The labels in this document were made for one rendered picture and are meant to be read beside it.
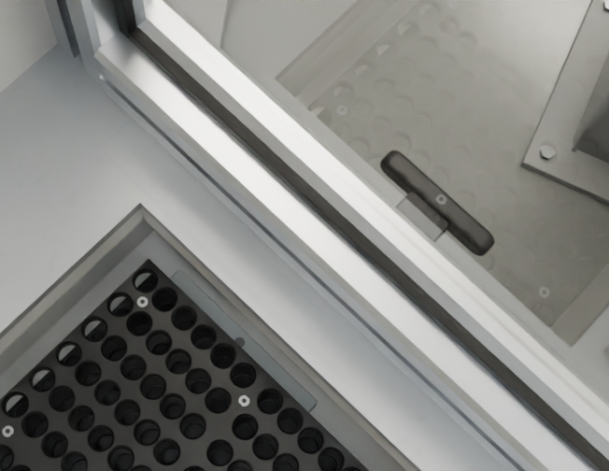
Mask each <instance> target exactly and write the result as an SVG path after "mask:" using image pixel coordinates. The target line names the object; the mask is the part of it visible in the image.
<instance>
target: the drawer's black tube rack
mask: <svg viewBox="0 0 609 471"><path fill-rule="evenodd" d="M121 296H122V297H126V298H125V299H124V300H123V301H122V302H121V303H120V304H119V305H118V306H117V307H116V308H115V309H114V310H113V311H112V312H111V310H110V305H111V303H112V301H113V300H114V299H116V298H117V297H121ZM147 304H148V299H147V298H146V297H143V296H142V297H139V298H138V297H137V296H136V295H135V294H134V293H133V292H132V291H131V290H130V289H129V288H128V287H127V286H126V285H125V284H123V283H122V284H121V285H120V287H119V288H118V289H116V290H115V291H114V292H113V293H112V294H111V295H110V296H109V297H108V298H107V299H106V300H105V301H104V302H103V303H102V304H101V305H100V306H99V307H97V308H96V309H95V310H94V311H93V312H92V313H91V314H90V315H89V316H88V317H87V318H86V319H85V320H84V321H83V322H82V323H81V324H79V325H78V326H77V327H76V328H75V329H74V330H73V331H72V332H71V333H70V334H69V335H68V336H67V337H66V338H65V339H64V340H63V341H62V342H60V343H59V344H58V345H57V346H56V347H55V348H54V349H53V350H52V351H51V352H50V353H49V354H48V355H47V356H46V357H45V358H44V359H43V360H41V361H40V362H39V363H38V364H37V365H36V366H35V367H34V368H33V369H32V370H31V371H30V372H29V373H28V374H27V375H26V376H25V377H24V378H22V379H21V380H20V381H19V382H18V383H17V384H16V385H15V386H14V387H13V388H12V389H11V390H10V391H9V392H8V393H7V394H6V395H4V396H3V397H2V398H1V399H0V471H316V470H315V469H314V468H313V467H312V466H311V465H310V464H309V463H308V462H307V461H306V460H305V459H304V458H303V457H302V456H301V455H300V454H299V453H298V452H297V451H296V450H294V449H293V448H292V447H291V446H290V445H289V444H288V443H287V442H286V441H285V440H284V439H283V438H282V437H281V436H280V435H279V434H278V433H277V432H276V431H275V430H274V429H273V428H272V427H271V426H270V425H269V424H268V423H267V422H266V421H265V420H264V419H263V418H262V417H260V416H259V415H258V414H257V413H256V412H255V411H254V410H253V409H252V408H251V407H250V406H249V405H248V404H249V397H250V396H251V395H252V394H253V393H254V392H255V391H256V390H257V389H258V388H259V387H260V386H261V385H262V384H263V383H264V382H265V381H266V380H267V379H268V378H269V377H270V375H269V374H268V375H267V376H266V377H265V379H264V380H263V381H262V382H261V383H260V384H259V385H258V386H257V387H256V388H255V389H254V390H253V391H252V392H251V393H250V394H249V395H248V396H246V395H242V396H241V397H240V396H239V395H238V394H237V393H236V392H235V391H234V390H233V389H232V388H231V387H230V386H229V385H228V384H226V383H225V382H224V381H223V380H222V379H221V378H220V377H219V376H218V375H217V374H216V373H215V372H214V371H213V370H212V369H211V368H210V367H209V366H208V365H207V364H206V363H205V362H204V361H203V360H202V359H201V358H200V357H199V356H198V355H197V354H196V353H195V352H194V351H193V350H191V349H190V348H189V347H188V346H187V345H186V344H185V343H184V342H183V341H182V340H181V339H180V338H179V337H178V336H177V335H176V334H175V333H174V332H173V331H172V330H171V329H170V328H169V327H168V326H167V325H166V324H165V323H164V322H163V321H162V320H161V319H160V318H158V317H157V316H156V315H155V314H154V313H153V312H152V311H151V310H150V309H149V308H148V307H147ZM92 321H100V323H99V324H98V325H97V326H96V327H95V328H94V329H93V330H92V331H91V332H90V333H89V334H87V335H85V328H86V326H87V325H88V324H89V323H90V322H92ZM70 345H72V346H75V347H74V348H73V349H72V350H71V351H70V352H69V353H68V354H66V355H65V356H64V357H63V358H62V360H61V361H60V360H59V354H60V351H61V350H62V349H63V348H64V347H66V346H70ZM42 370H48V371H49V372H48V374H46V375H45V376H44V377H43V378H42V379H41V380H40V381H38V383H37V384H36V385H35V386H34V385H33V378H34V376H35V374H36V373H37V372H39V371H42ZM15 395H21V396H22V398H21V399H20V400H19V401H18V402H17V403H16V404H15V405H14V406H13V407H12V408H11V409H10V410H9V411H7V401H8V400H9V399H10V398H11V397H13V396H15ZM299 443H300V446H301V448H302V449H303V450H305V451H307V452H314V451H316V450H318V449H319V448H320V445H321V439H320V436H319V435H318V434H317V433H316V432H314V431H306V432H304V433H302V434H301V436H300V438H299Z"/></svg>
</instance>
